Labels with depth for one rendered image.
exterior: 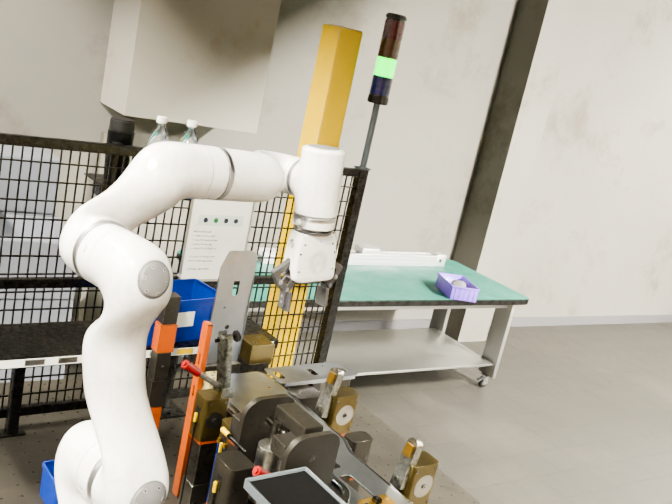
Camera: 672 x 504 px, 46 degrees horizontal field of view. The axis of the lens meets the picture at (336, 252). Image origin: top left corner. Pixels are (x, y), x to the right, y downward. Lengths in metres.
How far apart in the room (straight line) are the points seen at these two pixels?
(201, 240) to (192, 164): 1.23
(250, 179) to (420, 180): 4.45
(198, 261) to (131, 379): 1.22
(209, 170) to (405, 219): 4.54
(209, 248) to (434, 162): 3.48
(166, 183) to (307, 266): 0.40
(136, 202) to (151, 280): 0.14
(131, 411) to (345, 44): 1.64
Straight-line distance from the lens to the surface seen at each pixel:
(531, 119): 5.98
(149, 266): 1.20
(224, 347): 1.97
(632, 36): 7.08
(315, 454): 1.66
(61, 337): 2.31
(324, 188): 1.51
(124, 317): 1.23
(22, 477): 2.31
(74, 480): 1.47
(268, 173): 1.39
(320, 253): 1.56
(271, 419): 1.76
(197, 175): 1.29
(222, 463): 1.71
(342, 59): 2.68
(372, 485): 1.91
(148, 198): 1.26
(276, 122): 5.02
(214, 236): 2.52
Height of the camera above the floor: 1.93
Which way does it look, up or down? 14 degrees down
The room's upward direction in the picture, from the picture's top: 12 degrees clockwise
